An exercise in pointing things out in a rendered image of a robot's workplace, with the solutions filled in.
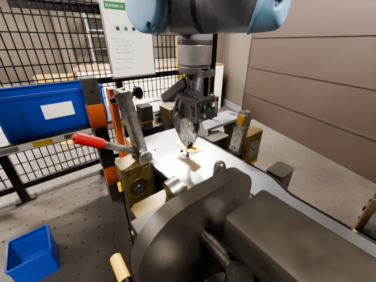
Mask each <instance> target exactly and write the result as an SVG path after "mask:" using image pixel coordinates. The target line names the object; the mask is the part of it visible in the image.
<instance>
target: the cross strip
mask: <svg viewBox="0 0 376 282"><path fill-rule="evenodd" d="M229 113H233V114H236V115H238V114H237V113H235V112H232V111H224V112H220V113H218V117H215V118H213V119H216V120H218V121H219V122H215V121H212V120H210V119H209V120H206V121H203V126H204V127H205V129H206V130H207V131H211V130H214V129H216V128H220V127H222V126H225V125H228V124H231V123H233V122H236V120H237V116H234V115H231V114H229Z"/></svg>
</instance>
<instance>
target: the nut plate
mask: <svg viewBox="0 0 376 282"><path fill-rule="evenodd" d="M175 144H176V145H178V146H179V147H181V148H182V149H184V150H185V151H187V152H188V153H190V154H195V153H198V152H201V151H202V149H201V148H199V147H197V146H196V145H192V143H191V142H188V148H186V147H185V146H184V145H183V144H182V143H181V141H180V140H179V141H177V142H175ZM194 150H196V151H194Z"/></svg>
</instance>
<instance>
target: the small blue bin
mask: <svg viewBox="0 0 376 282"><path fill-rule="evenodd" d="M59 269H60V261H59V255H58V248H57V244H56V242H55V240H54V238H53V236H52V234H51V233H50V228H49V226H48V225H47V224H46V225H43V226H41V227H39V228H36V229H34V230H32V231H29V232H27V233H25V234H23V235H20V236H18V237H16V238H14V239H11V240H10V241H8V242H7V244H6V256H5V264H4V273H5V274H6V275H9V276H10V277H11V278H12V279H13V281H14V282H37V281H39V280H41V279H43V278H45V277H46V276H48V275H50V274H52V273H53V272H55V271H57V270H59Z"/></svg>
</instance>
